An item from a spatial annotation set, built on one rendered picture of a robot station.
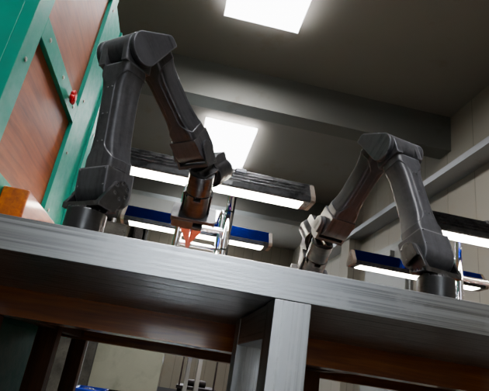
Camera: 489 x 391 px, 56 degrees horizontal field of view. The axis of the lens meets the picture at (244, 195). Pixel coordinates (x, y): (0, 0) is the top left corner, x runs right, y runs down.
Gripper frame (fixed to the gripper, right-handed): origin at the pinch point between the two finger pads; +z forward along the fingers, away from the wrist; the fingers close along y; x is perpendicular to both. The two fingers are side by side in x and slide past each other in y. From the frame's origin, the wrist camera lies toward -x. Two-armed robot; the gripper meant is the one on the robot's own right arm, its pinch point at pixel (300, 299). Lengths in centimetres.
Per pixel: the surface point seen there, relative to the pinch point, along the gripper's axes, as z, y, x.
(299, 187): -21.6, 4.0, -24.9
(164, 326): -13.8, 35.1, 31.6
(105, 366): 472, 105, -352
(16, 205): -18, 73, 8
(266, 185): -21.1, 14.1, -22.4
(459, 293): 4, -59, -22
